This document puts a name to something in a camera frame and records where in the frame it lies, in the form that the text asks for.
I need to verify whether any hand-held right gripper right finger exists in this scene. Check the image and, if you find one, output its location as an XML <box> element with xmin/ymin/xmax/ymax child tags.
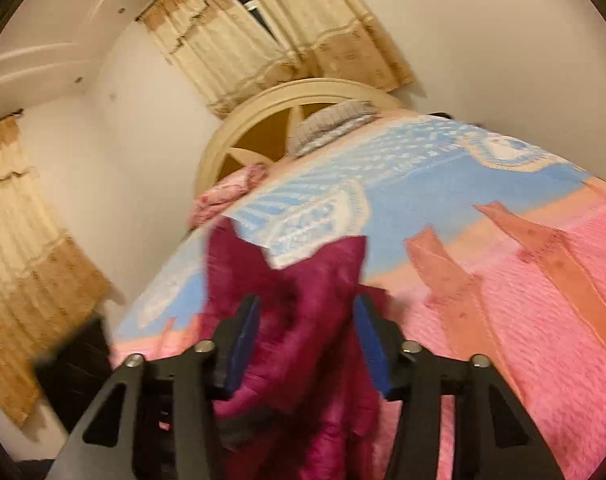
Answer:
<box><xmin>354</xmin><ymin>294</ymin><xmax>566</xmax><ymax>480</ymax></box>

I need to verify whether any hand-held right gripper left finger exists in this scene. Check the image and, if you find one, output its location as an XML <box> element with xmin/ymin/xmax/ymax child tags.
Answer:
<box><xmin>45</xmin><ymin>294</ymin><xmax>261</xmax><ymax>480</ymax></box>

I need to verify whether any magenta down jacket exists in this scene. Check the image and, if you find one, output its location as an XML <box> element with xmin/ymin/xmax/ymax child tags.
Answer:
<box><xmin>200</xmin><ymin>217</ymin><xmax>399</xmax><ymax>480</ymax></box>

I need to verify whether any blue and pink printed bedspread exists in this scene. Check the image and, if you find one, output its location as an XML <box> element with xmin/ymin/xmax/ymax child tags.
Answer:
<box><xmin>108</xmin><ymin>110</ymin><xmax>606</xmax><ymax>480</ymax></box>

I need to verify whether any pink floral folded quilt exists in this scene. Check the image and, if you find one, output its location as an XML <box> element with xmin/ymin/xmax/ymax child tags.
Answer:
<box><xmin>190</xmin><ymin>162</ymin><xmax>270</xmax><ymax>228</ymax></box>

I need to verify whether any dark nightstand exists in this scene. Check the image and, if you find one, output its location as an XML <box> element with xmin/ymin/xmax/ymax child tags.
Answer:
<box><xmin>35</xmin><ymin>315</ymin><xmax>116</xmax><ymax>428</ymax></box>

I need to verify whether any cream wooden headboard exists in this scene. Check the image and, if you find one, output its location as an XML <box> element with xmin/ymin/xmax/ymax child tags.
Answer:
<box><xmin>195</xmin><ymin>78</ymin><xmax>404</xmax><ymax>196</ymax></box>

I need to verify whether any beige patterned curtain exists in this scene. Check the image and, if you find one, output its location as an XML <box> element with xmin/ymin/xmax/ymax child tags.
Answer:
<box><xmin>138</xmin><ymin>0</ymin><xmax>416</xmax><ymax>118</ymax></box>
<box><xmin>0</xmin><ymin>115</ymin><xmax>114</xmax><ymax>428</ymax></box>

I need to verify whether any striped pillow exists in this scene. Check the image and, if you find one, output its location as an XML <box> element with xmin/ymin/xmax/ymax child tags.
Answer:
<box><xmin>288</xmin><ymin>100</ymin><xmax>379</xmax><ymax>156</ymax></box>

